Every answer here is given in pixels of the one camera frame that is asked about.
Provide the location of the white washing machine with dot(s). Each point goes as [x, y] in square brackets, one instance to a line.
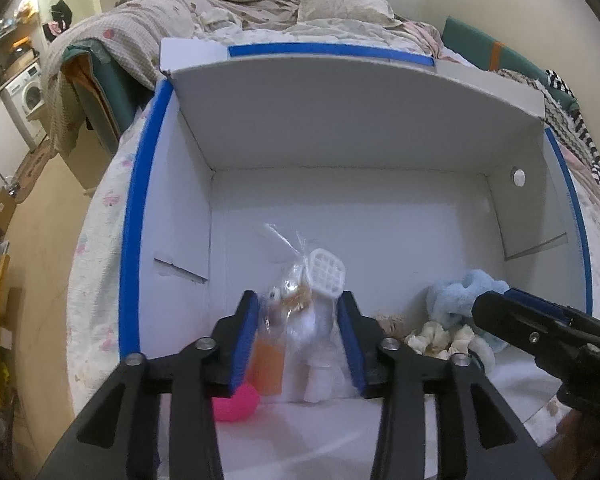
[23, 99]

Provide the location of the blue white cardboard box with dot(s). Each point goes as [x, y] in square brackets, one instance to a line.
[408, 169]

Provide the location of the striped knitted blanket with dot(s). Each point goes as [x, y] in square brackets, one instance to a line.
[557, 119]

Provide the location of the beige lace scrunchie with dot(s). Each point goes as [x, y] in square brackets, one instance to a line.
[393, 325]

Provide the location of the beige rumpled quilt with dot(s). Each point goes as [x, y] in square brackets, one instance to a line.
[131, 34]

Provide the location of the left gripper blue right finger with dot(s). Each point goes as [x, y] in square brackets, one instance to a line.
[358, 339]

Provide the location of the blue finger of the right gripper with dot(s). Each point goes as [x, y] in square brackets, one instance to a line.
[545, 304]
[523, 328]

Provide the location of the clear plastic bag with items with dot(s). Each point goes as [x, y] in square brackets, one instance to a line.
[299, 307]

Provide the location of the right hand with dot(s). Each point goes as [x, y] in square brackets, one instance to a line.
[578, 429]

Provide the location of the light blue fluffy scrunchie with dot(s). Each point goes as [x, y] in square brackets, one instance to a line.
[449, 303]

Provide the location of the black white striped cloth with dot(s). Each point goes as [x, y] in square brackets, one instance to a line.
[585, 135]

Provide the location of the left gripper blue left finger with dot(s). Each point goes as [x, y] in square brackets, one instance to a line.
[246, 322]

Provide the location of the brown door mat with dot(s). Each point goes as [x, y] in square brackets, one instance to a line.
[31, 169]

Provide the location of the green orange headboard cushion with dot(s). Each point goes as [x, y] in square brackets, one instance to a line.
[487, 53]

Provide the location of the orange makeup sponge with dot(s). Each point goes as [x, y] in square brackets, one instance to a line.
[267, 366]

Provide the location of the pink heart sponge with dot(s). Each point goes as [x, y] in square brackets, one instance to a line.
[240, 406]

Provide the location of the white small cloth toy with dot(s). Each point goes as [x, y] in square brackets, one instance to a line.
[321, 378]

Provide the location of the cream fluffy scrunchie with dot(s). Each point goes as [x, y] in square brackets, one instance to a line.
[433, 340]

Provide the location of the floral pillow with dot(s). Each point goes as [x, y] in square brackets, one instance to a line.
[377, 12]

